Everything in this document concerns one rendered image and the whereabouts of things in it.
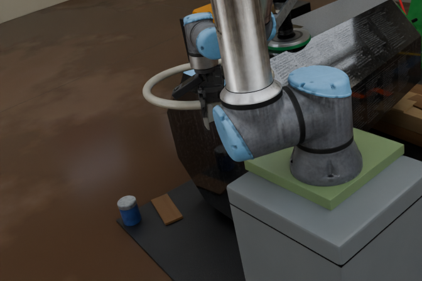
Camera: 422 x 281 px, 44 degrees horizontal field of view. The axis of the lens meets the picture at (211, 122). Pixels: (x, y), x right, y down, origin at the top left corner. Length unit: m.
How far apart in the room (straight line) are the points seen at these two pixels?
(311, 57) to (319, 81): 1.16
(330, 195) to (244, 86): 0.35
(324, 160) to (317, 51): 1.18
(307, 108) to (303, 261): 0.39
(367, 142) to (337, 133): 0.24
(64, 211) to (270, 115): 2.13
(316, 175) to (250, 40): 0.40
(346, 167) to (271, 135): 0.23
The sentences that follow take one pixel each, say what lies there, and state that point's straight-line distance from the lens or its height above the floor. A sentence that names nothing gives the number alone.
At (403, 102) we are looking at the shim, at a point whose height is 0.21.
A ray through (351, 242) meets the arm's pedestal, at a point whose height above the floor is 0.83.
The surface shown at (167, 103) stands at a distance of 1.76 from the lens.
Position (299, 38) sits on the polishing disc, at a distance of 2.42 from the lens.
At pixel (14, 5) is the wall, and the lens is 8.28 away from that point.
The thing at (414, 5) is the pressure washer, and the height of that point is 0.44.
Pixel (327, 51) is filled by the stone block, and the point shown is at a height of 0.76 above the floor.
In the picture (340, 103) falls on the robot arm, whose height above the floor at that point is 1.10.
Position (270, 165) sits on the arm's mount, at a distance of 1.46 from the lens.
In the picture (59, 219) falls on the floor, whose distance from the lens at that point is 3.13.
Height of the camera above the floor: 1.69
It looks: 28 degrees down
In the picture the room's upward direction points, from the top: 12 degrees counter-clockwise
